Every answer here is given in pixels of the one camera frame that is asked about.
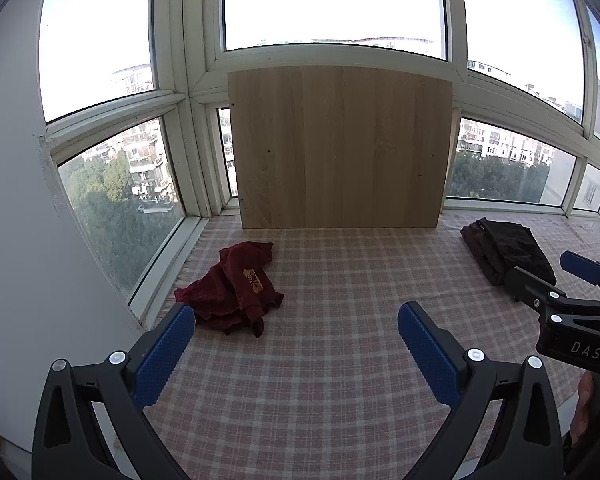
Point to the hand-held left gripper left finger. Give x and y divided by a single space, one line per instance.
162 355

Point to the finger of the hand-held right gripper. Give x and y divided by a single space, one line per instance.
580 264
527 285

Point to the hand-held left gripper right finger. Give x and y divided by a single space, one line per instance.
427 350

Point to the dark red knit garment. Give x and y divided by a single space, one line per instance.
230 290

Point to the person's right hand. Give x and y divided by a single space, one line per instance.
583 405

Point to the black folded garment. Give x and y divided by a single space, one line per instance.
517 247

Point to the dark maroon folded garment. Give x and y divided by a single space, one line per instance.
475 242

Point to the pink plaid blanket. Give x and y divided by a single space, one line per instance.
330 340

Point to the light wooden board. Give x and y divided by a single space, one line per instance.
340 150

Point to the white window frame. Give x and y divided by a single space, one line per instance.
185 90

